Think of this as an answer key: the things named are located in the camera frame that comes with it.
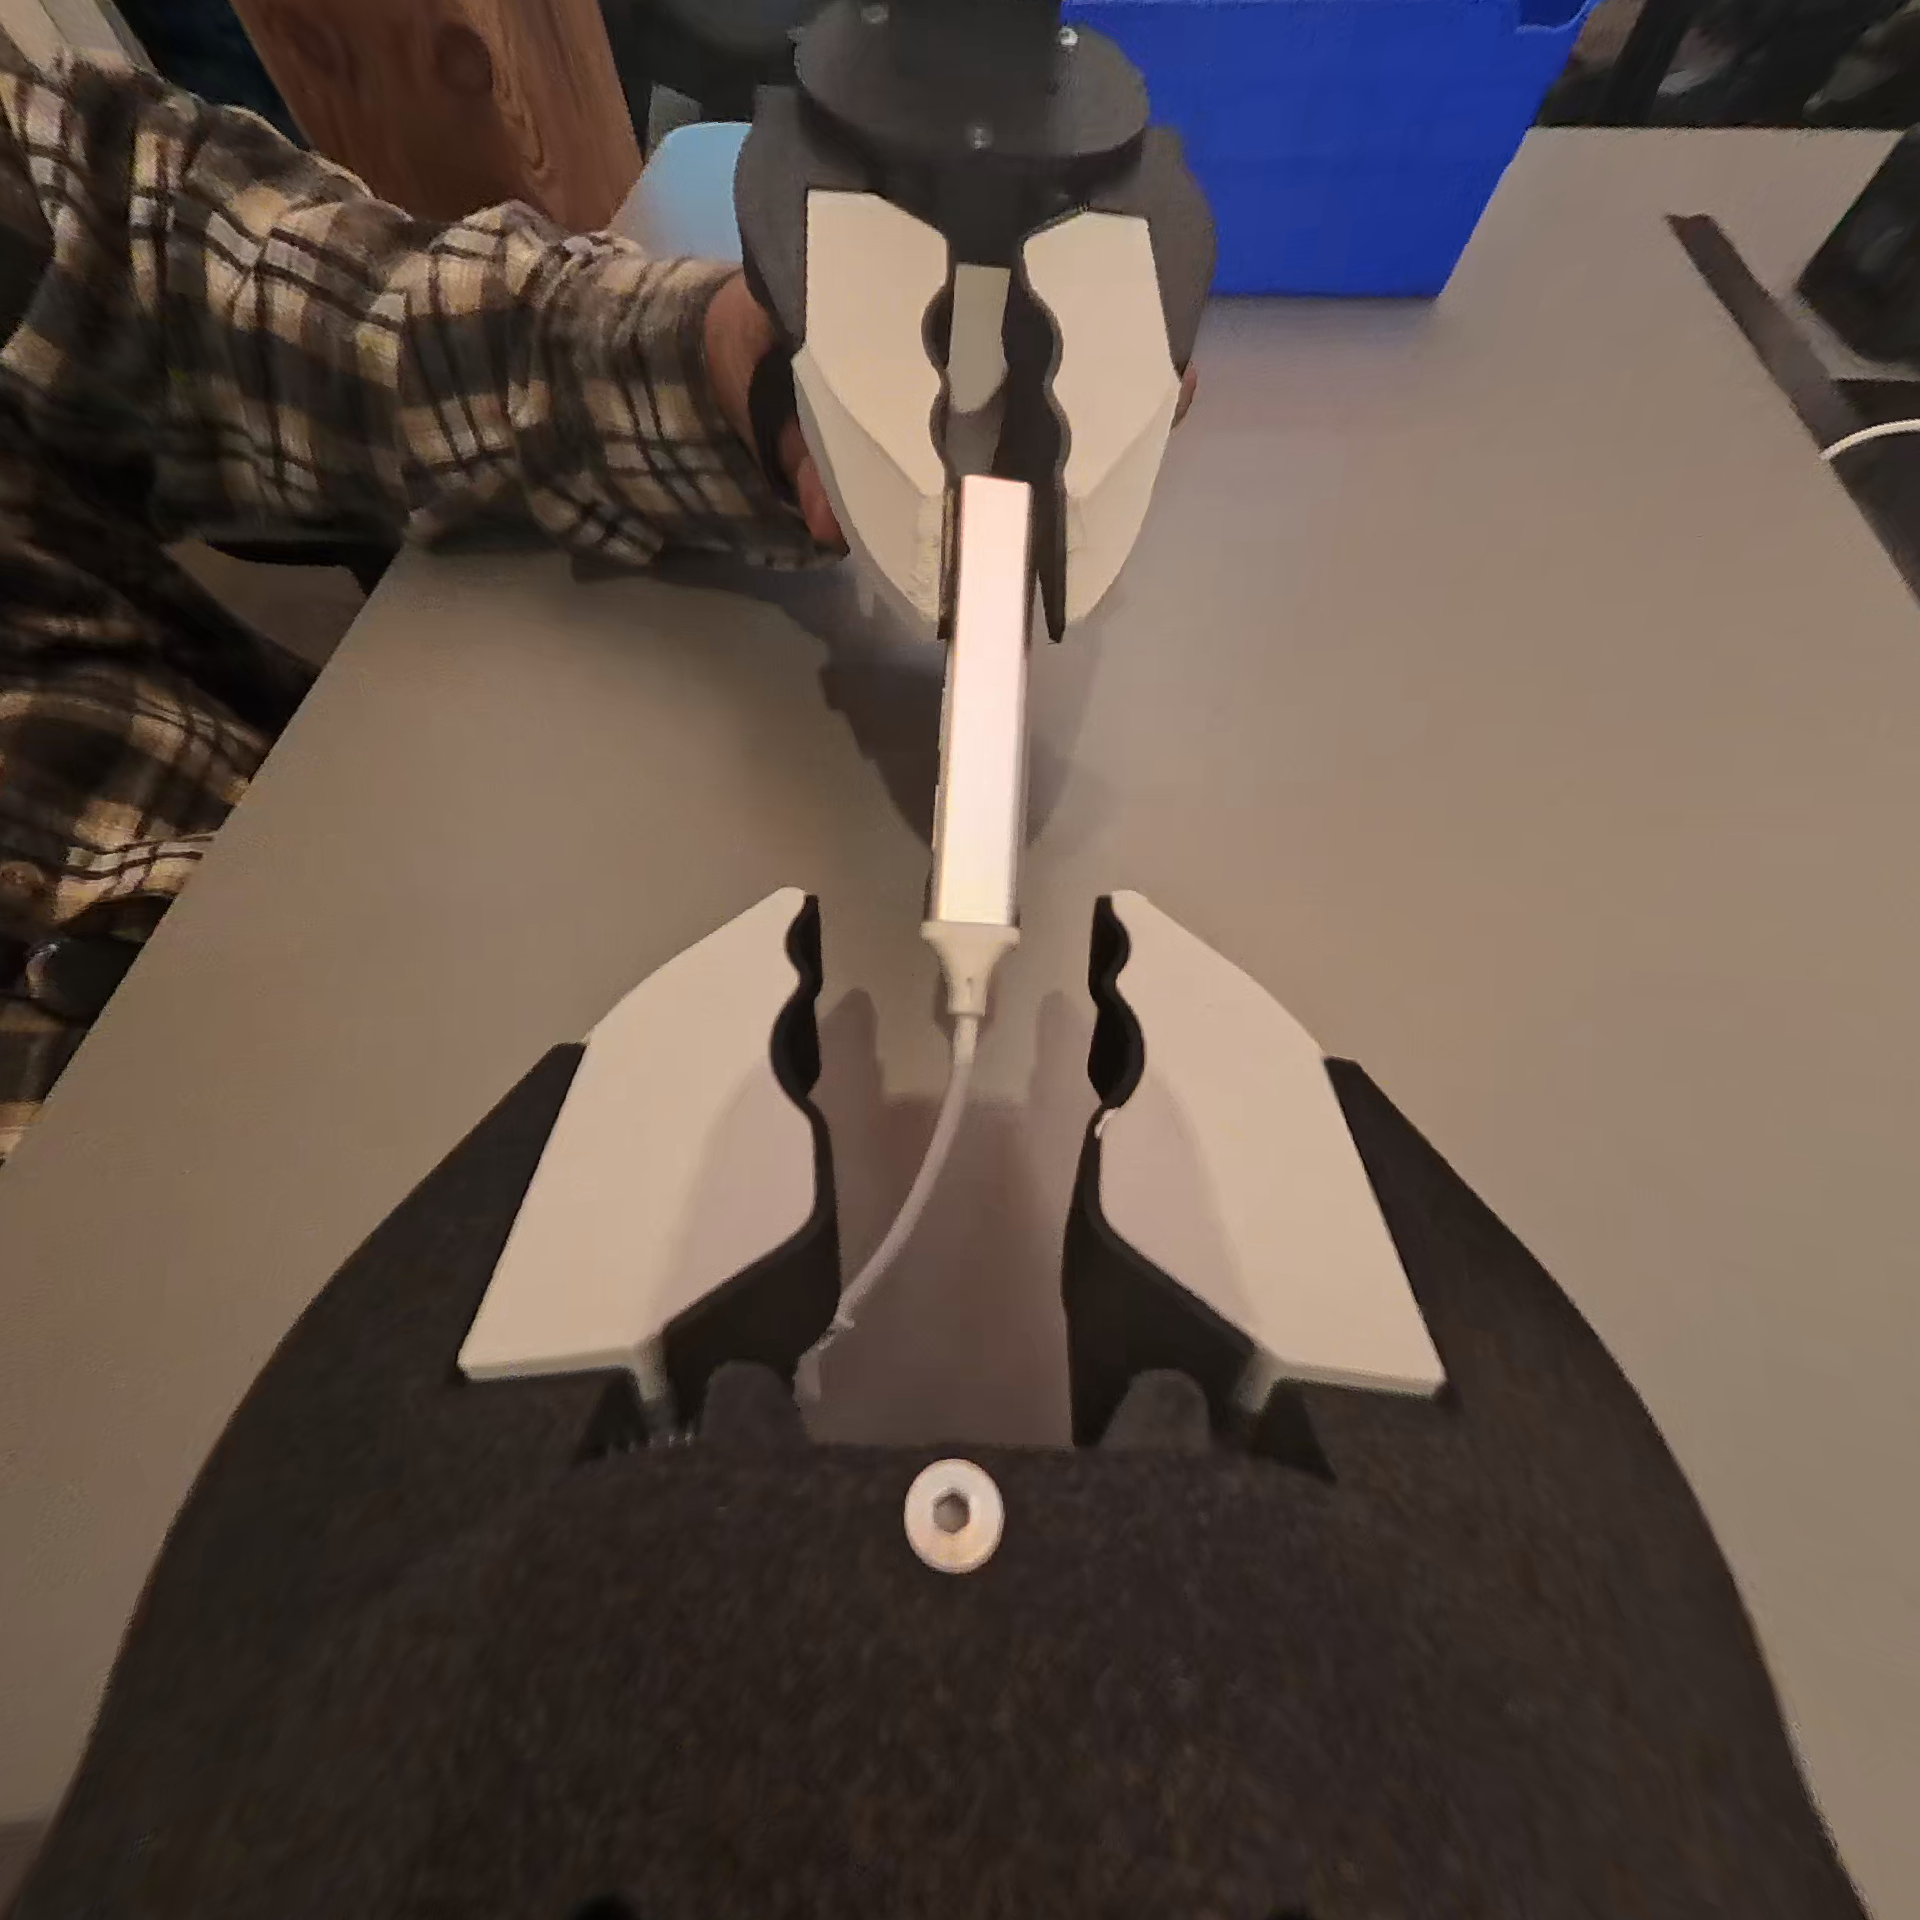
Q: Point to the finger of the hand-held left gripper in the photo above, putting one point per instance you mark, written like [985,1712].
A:
[1111,344]
[863,344]

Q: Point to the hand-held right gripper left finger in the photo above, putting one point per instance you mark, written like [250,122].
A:
[661,1184]

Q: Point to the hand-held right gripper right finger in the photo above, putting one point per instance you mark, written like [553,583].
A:
[1244,1200]

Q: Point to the silver usb hub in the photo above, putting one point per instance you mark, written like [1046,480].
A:
[982,704]

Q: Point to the person's left hand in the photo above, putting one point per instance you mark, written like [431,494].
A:
[735,331]

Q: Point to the blue plastic storage bin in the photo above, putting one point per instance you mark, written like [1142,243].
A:
[1320,150]

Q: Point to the wooden panel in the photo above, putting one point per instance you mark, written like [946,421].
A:
[434,90]

